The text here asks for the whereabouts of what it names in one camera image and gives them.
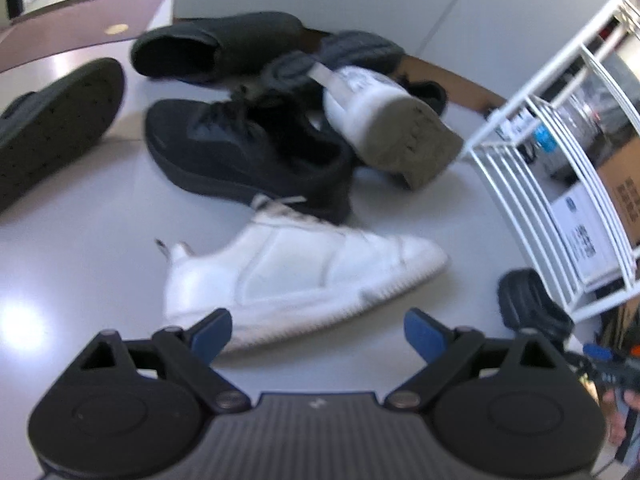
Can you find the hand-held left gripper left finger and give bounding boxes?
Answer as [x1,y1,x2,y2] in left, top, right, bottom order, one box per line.
[80,308,251,413]

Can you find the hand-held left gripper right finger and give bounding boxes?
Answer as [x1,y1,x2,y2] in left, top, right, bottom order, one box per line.
[385,308,566,411]

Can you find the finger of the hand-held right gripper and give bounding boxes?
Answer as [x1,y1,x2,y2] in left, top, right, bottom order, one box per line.
[565,342,640,396]

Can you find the white leather sneaker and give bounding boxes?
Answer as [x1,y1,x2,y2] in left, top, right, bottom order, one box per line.
[155,194,449,352]

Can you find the black lace-up sneaker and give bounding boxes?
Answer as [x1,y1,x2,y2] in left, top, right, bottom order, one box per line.
[144,91,357,226]
[400,79,449,117]

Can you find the white black patterned sneaker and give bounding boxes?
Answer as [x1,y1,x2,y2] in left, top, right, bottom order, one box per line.
[306,60,465,192]

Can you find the black clog with heel strap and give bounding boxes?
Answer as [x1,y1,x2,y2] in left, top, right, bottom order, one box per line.
[0,57,126,213]
[130,10,306,86]

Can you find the person's right hand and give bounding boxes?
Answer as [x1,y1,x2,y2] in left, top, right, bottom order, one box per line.
[600,389,640,461]

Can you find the black slide sandal gold print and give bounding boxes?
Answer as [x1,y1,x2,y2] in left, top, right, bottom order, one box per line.
[497,269,576,346]

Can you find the white labelled box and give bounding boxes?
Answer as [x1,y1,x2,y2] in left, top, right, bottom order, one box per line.
[550,182,636,286]

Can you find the brown cardboard box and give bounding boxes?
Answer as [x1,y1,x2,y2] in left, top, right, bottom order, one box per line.
[597,135,640,246]

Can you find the clear bottle with blue label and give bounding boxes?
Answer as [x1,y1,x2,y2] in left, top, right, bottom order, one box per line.
[532,100,601,181]

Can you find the grey knit sneaker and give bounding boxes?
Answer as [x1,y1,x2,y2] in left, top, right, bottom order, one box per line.
[260,31,407,95]

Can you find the brown door mat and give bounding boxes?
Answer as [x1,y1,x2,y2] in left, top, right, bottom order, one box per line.
[0,0,176,73]

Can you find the white wire rack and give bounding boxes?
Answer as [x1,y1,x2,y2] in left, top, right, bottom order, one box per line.
[462,0,640,323]

